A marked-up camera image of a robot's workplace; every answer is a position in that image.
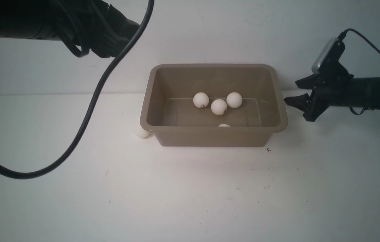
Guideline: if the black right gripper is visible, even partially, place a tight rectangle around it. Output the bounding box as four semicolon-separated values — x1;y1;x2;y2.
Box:
284;39;353;122

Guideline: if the plain white front ball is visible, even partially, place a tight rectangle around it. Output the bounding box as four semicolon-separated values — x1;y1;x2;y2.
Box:
226;92;243;109

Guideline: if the white ball with printed logo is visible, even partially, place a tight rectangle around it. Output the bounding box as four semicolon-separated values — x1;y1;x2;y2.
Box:
193;92;209;109

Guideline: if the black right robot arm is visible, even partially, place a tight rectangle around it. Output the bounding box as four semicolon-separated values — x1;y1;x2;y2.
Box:
285;38;380;122

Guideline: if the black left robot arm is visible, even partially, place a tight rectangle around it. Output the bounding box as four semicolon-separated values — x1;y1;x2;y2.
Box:
0;0;139;58

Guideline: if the beige plastic bin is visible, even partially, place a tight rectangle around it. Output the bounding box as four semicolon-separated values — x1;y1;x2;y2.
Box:
140;64;288;147

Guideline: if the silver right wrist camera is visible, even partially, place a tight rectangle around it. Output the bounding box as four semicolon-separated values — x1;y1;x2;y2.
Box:
311;37;341;74

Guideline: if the black right camera cable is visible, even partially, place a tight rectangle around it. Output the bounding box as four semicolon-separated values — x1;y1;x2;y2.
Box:
337;29;380;74

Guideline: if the black camera cable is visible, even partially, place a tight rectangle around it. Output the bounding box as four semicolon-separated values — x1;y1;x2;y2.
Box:
337;29;380;74
0;0;154;179

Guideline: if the black left camera cable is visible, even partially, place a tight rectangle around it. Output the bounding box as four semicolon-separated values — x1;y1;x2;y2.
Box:
0;0;154;179

